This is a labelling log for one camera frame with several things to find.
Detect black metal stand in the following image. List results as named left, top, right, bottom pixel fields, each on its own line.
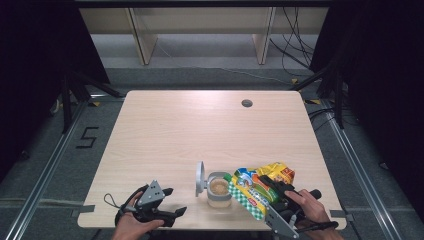
left=288, top=62, right=346, bottom=130
left=60, top=69, right=125, bottom=135

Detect bundle of black cables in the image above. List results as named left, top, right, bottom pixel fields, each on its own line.
left=269, top=6, right=317, bottom=78

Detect metal floor rail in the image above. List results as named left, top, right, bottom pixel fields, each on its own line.
left=3, top=99, right=88, bottom=240
left=320, top=99, right=402, bottom=240

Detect person's right hand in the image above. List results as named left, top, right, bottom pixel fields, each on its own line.
left=284, top=189, right=345, bottom=240

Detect grey tape strip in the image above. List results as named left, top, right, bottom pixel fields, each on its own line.
left=329, top=209, right=355, bottom=222
left=71, top=204, right=96, bottom=218

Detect black floor cables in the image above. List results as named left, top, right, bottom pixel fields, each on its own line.
left=307, top=107, right=335, bottom=133

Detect black wrist strap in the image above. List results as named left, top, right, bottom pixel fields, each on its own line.
left=103, top=192, right=122, bottom=210
left=295, top=220, right=340, bottom=234

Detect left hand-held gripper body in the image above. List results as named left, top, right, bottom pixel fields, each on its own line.
left=114, top=180, right=178, bottom=229

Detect black curtain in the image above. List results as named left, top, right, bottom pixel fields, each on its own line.
left=309, top=0, right=424, bottom=216
left=0, top=0, right=111, bottom=183

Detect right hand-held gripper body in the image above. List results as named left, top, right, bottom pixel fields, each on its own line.
left=264, top=188, right=323, bottom=240

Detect yellow green seasoning pouch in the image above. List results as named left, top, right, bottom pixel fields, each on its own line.
left=223, top=162, right=296, bottom=222

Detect light wooden shelf unit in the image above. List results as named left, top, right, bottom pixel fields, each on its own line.
left=79, top=7, right=329, bottom=66

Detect clear glass jar with lid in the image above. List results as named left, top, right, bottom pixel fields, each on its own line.
left=195, top=161, right=233, bottom=209

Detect person's left hand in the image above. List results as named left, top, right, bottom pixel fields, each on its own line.
left=111, top=191, right=166, bottom=240

